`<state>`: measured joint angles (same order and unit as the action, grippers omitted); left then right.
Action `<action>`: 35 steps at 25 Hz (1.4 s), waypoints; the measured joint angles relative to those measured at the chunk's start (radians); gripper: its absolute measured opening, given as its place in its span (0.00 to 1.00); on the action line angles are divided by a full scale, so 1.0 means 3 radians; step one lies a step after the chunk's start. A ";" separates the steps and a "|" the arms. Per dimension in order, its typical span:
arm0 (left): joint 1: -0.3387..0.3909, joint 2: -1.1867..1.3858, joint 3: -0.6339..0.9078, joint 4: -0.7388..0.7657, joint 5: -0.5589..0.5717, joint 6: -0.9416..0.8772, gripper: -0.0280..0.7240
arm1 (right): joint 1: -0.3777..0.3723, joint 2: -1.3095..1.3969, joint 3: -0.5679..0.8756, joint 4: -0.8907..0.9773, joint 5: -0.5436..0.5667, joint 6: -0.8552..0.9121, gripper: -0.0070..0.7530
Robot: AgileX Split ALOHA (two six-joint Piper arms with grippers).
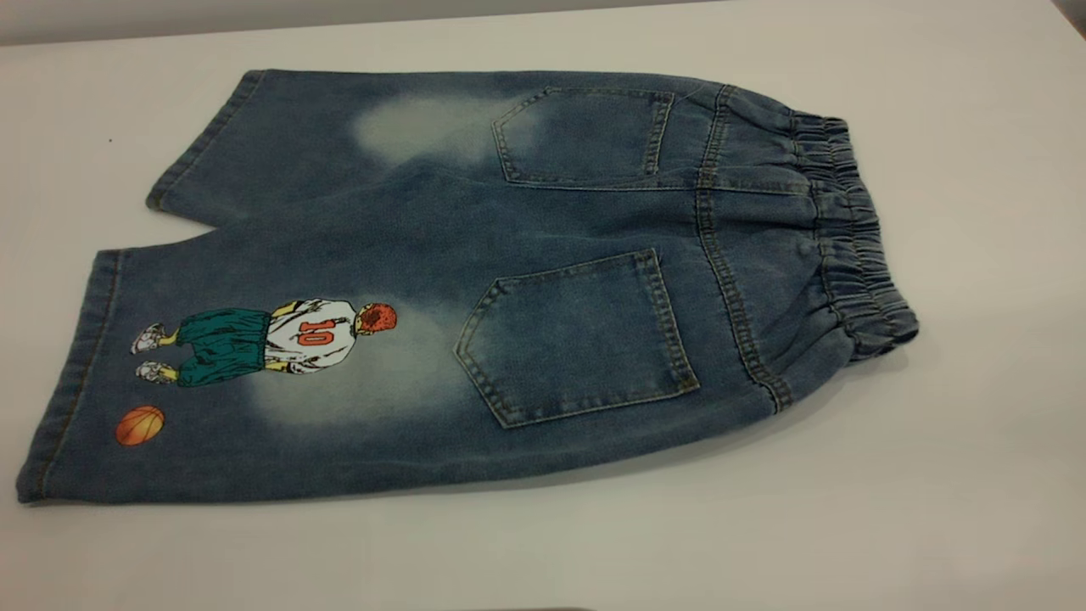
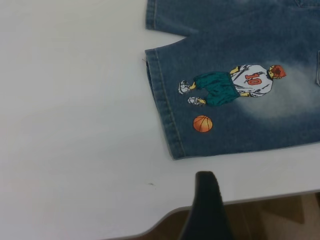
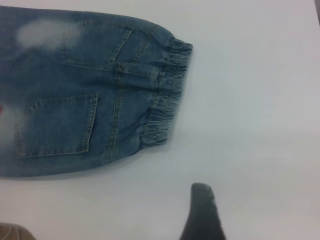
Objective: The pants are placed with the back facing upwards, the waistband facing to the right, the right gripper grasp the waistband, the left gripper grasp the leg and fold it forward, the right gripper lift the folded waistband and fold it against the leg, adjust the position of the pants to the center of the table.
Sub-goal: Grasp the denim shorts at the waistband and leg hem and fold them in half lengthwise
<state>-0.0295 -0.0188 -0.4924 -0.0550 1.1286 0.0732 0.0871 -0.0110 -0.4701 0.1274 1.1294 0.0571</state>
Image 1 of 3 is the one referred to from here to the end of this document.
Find blue denim printed shorts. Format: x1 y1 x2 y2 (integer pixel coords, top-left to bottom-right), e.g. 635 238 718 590
15 68 920 506

